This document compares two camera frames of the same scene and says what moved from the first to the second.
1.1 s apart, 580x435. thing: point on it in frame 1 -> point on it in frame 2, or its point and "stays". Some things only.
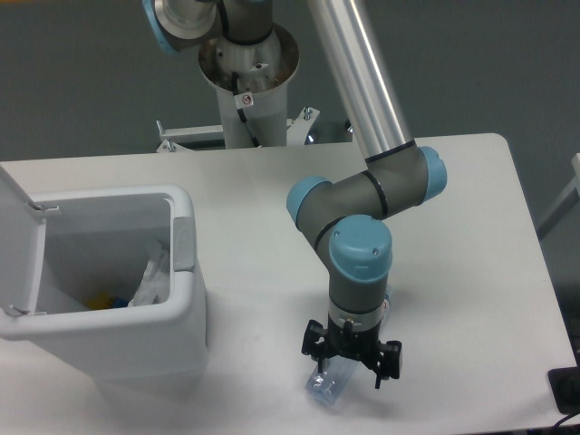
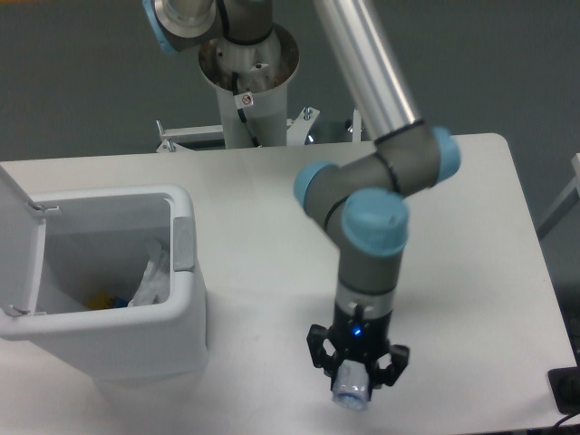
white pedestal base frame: [176, 139] stays
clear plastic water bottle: [326, 387] -> [351, 387]
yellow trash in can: [99, 303] stays
